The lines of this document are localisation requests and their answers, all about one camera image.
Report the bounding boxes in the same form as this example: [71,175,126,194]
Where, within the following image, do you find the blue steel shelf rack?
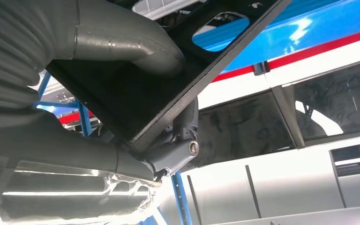
[138,0,360,225]
[34,71,94,137]

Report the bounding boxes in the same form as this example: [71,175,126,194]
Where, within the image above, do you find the white plastic bin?
[132,0,209,21]

